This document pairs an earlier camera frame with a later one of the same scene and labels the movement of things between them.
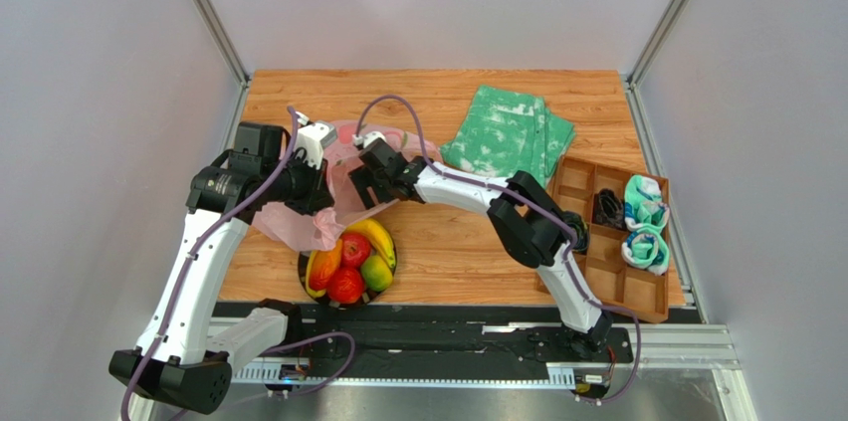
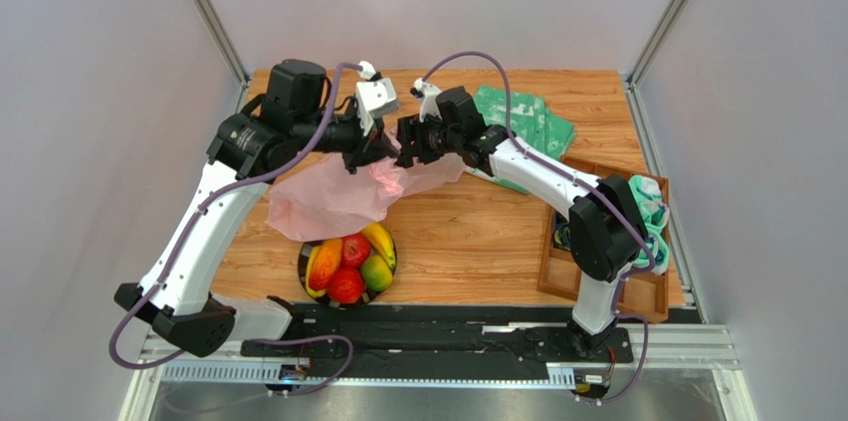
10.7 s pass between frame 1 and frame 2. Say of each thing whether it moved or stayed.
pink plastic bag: moved
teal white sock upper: stayed
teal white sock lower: stayed
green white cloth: stayed
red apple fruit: stayed
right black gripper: moved
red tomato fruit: stayed
